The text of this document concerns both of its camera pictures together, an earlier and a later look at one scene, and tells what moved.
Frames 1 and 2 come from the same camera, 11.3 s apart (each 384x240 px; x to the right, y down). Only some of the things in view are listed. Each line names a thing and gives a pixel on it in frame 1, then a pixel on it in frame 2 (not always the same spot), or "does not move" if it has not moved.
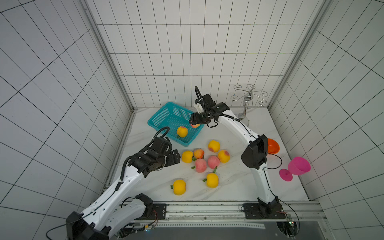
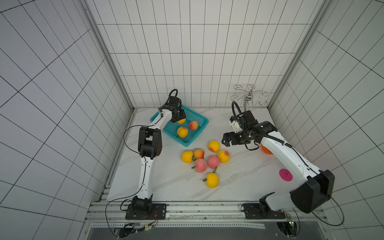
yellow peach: (179, 187) to (181, 121)
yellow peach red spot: (224, 156) does not move
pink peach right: (213, 161) does not move
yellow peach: (182, 131) does not move
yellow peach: (187, 156) does not move
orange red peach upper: (198, 153) does not move
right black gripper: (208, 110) to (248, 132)
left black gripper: (171, 161) to (183, 116)
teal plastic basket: (176, 118) does not move
